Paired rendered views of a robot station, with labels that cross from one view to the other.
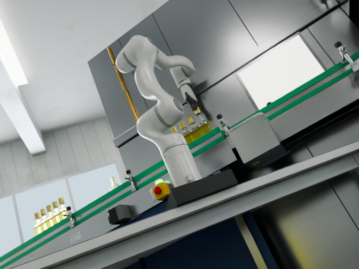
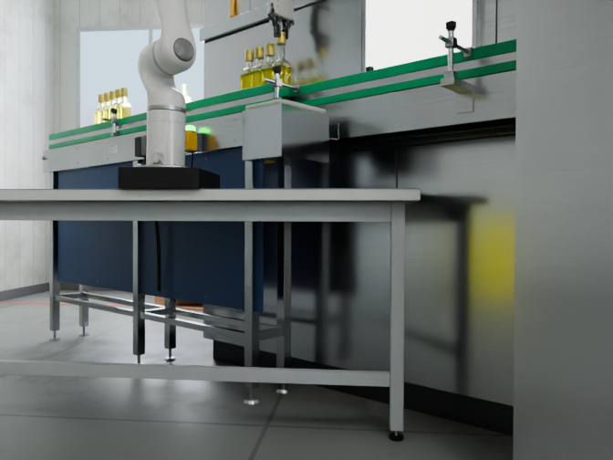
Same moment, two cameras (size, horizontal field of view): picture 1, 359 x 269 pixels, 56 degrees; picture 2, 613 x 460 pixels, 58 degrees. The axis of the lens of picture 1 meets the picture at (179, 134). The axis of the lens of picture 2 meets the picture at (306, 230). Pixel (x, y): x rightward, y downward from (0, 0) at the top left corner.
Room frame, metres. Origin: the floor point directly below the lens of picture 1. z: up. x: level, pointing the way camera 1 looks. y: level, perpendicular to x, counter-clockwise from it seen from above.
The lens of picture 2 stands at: (-0.10, -1.07, 0.64)
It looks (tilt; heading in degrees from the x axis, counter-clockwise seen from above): 1 degrees down; 24
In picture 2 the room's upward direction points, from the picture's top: straight up
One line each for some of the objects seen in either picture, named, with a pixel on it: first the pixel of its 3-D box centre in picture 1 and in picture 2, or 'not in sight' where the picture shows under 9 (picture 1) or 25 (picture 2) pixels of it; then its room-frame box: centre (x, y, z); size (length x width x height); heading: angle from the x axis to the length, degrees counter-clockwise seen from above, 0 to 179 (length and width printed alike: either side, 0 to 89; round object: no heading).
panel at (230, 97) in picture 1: (244, 97); (359, 37); (1.81, -0.44, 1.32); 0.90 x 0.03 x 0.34; 73
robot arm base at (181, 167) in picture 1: (183, 171); (166, 141); (1.34, 0.05, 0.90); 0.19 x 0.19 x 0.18
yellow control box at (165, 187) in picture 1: (162, 191); (189, 142); (1.67, 0.20, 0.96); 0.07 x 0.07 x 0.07; 73
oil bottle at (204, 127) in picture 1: (210, 137); (281, 88); (1.77, -0.15, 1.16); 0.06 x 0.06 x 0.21; 72
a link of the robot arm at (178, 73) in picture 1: (180, 74); not in sight; (1.76, -0.15, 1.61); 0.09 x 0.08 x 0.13; 66
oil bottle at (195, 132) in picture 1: (201, 142); (270, 90); (1.78, -0.09, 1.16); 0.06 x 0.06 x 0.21; 72
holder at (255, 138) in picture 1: (260, 144); (292, 138); (1.50, -0.32, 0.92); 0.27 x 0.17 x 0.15; 163
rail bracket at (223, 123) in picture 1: (225, 126); (282, 86); (1.61, -0.23, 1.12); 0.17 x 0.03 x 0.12; 163
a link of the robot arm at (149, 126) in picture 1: (160, 132); (161, 78); (1.35, 0.07, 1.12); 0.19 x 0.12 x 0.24; 66
